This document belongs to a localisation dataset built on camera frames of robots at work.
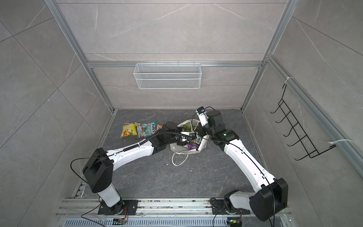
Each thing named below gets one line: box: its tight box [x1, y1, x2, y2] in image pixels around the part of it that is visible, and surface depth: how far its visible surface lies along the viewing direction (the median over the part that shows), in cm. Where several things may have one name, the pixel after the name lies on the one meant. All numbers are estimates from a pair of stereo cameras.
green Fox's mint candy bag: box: [136, 121, 157, 139], surface depth 106 cm
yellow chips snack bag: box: [120, 122, 138, 138], surface depth 103 cm
